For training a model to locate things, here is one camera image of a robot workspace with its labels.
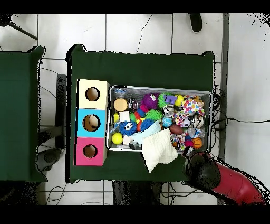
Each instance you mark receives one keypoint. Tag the yellow block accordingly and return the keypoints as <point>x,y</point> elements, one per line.
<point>116,117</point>

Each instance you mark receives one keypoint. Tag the large green spiky ball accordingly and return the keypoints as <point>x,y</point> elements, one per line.
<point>161,101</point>

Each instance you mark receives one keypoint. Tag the small green spiky ball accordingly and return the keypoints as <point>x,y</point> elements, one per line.
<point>153,115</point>

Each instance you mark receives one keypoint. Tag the wooden box with three holes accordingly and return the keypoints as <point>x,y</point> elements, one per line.
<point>82,123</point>

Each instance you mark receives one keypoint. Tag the clear crumpled plastic packet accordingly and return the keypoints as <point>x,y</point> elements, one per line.
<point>121,91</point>

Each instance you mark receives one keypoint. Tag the small orange basketball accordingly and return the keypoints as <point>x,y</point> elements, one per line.
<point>197,143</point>

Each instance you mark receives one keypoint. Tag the clear mesh bin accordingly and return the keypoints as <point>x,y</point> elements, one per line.
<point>110,146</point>

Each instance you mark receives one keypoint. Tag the purple plastic block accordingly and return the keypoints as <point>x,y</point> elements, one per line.
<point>170,99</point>

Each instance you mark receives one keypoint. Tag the purple spiky ball with eyes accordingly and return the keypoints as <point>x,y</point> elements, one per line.
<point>149,101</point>

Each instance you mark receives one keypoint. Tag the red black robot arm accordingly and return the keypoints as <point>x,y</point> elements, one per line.
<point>219,179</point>

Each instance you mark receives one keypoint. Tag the pink spiky ball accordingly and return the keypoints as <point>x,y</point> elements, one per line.
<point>188,143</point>

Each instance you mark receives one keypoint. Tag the yellow smiley ball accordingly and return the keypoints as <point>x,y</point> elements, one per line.
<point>179,100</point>

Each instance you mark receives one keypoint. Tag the mint green knit cloth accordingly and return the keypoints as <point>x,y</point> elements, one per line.
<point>145,132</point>

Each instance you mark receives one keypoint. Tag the cream waffle cloth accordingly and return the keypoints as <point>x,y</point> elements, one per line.
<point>158,150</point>

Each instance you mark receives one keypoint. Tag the blue fuzzy ball with eyes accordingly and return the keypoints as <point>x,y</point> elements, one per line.
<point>128,127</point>

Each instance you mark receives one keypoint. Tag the blue globe ball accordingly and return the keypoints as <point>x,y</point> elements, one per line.
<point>167,121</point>

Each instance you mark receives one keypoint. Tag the round wooden disc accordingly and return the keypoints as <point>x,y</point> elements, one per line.
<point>120,105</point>

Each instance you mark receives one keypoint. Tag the black silver round toy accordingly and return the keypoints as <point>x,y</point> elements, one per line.
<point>133,104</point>

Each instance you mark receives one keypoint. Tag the person's foot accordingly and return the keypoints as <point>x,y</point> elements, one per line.
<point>195,22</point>

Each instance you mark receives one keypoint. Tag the polka dot cloth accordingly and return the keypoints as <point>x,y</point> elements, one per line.
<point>193,106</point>

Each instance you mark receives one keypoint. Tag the brown toy football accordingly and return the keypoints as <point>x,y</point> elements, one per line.
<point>176,129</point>

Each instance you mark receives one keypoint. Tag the green cloth side table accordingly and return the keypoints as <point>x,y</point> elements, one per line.
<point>19,114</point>

